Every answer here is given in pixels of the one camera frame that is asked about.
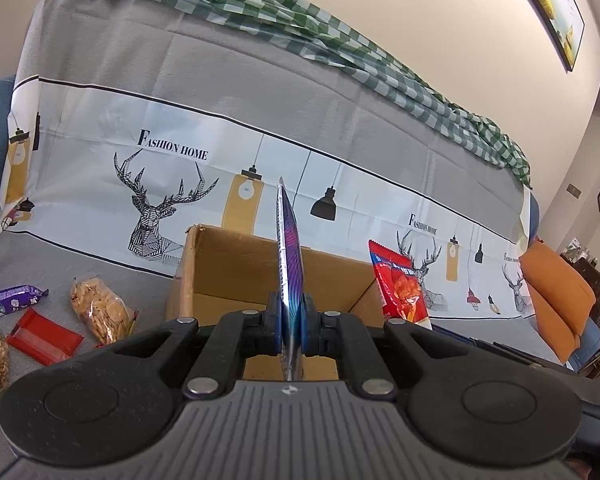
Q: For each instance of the purple snack bar packet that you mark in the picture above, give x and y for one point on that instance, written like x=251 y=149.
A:
x=10 y=302

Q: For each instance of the wall switch plate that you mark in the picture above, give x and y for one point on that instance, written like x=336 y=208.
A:
x=574 y=190

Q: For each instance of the red chili snack packet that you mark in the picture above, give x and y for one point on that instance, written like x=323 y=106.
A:
x=400 y=285

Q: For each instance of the plain red snack packet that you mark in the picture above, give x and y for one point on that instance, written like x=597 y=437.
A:
x=42 y=337

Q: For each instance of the green checkered cloth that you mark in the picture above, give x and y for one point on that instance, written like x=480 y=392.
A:
x=280 y=15

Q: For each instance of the brown cardboard box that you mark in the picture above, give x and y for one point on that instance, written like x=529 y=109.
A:
x=220 y=270

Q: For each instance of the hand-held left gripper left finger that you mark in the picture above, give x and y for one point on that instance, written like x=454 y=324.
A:
x=276 y=325

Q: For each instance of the shiny blue purple snack packet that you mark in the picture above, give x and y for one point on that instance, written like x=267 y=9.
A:
x=290 y=260

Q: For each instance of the clear bag of crackers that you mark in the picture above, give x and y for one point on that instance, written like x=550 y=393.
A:
x=100 y=310

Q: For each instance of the orange cushion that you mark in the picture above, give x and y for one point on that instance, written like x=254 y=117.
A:
x=555 y=295

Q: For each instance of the grey deer printed sofa cover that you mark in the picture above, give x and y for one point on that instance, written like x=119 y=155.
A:
x=180 y=85

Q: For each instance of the framed wall picture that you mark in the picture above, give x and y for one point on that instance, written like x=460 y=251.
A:
x=550 y=5

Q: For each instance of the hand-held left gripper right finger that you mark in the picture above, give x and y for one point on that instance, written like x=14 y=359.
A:
x=309 y=325

